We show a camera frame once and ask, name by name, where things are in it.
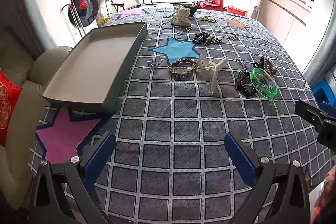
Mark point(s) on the white polka dot scrunchie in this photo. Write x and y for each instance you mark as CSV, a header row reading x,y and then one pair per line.
x,y
181,15

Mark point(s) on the black hair claw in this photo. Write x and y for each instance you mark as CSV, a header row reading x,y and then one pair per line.
x,y
258,64

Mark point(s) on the beige cabinets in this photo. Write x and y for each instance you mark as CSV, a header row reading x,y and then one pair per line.
x,y
286,11

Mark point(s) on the clear plastic hair claw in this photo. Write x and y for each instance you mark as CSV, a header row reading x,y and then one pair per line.
x,y
214,74

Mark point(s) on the grey checked blanket with stars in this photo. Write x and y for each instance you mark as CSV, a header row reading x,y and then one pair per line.
x,y
178,121

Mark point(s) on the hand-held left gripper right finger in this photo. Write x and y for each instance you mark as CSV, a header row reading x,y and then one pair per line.
x,y
239,158

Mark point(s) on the red embroidered cushion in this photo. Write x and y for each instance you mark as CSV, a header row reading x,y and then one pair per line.
x,y
8,106

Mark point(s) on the silver earring pair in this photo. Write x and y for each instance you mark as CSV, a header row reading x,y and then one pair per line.
x,y
153,64

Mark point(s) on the dark patterned hair bow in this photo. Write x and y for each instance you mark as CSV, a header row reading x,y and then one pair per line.
x,y
194,7

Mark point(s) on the red basin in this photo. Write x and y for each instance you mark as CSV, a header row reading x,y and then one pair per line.
x,y
236,11

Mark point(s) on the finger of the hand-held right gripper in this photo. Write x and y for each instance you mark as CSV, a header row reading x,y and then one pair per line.
x,y
320,121

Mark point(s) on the blue plastic stool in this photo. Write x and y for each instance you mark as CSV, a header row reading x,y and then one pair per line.
x,y
325,87

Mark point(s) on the white washing machine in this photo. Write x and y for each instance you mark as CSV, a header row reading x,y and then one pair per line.
x,y
84,7

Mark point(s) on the beige sofa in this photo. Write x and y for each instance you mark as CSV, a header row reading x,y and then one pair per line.
x,y
26,64

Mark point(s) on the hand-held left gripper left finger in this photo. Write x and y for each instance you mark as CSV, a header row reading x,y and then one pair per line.
x,y
102,150

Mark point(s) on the black hair clips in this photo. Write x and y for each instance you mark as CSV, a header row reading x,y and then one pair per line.
x,y
214,40

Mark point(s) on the grey cardboard box lid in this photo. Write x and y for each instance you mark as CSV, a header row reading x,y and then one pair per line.
x,y
94,61

